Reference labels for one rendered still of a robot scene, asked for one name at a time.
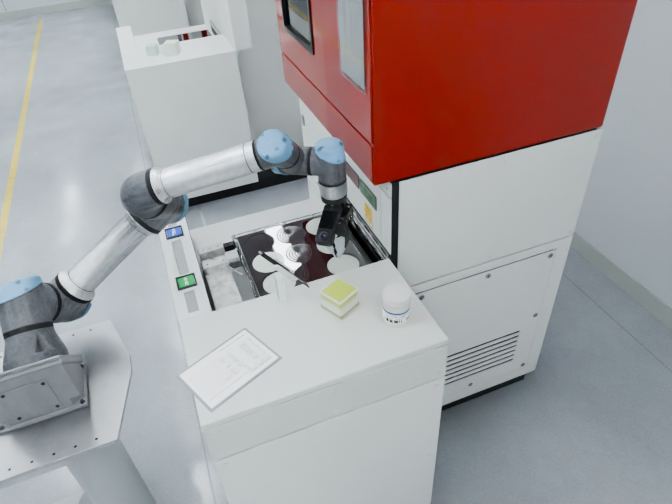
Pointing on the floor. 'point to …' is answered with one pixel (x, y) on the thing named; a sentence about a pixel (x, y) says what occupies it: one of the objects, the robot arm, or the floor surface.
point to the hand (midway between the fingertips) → (336, 255)
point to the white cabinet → (346, 456)
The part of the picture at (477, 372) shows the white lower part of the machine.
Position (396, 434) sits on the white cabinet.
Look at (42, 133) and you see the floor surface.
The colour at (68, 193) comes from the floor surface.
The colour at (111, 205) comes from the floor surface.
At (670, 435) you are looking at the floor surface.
